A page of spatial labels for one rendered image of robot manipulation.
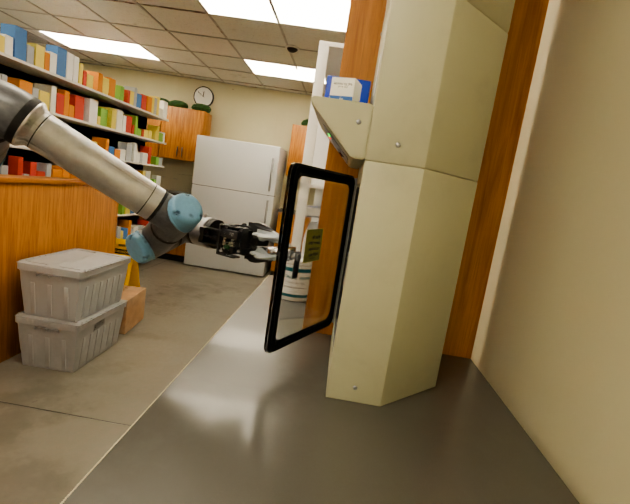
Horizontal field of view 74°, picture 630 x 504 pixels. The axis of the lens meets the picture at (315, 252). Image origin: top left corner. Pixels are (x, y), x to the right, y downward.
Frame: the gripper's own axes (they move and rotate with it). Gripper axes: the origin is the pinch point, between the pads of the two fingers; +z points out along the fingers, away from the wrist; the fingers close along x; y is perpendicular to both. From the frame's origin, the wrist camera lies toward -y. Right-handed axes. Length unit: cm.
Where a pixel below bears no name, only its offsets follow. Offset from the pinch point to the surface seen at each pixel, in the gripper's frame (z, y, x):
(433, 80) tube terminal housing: 27.6, 2.7, 36.3
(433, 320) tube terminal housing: 33.1, -10.5, -9.3
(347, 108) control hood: 14.8, 9.0, 29.5
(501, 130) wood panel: 34, -42, 37
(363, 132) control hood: 18.0, 7.4, 25.8
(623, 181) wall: 60, -8, 23
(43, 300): -203, -58, -76
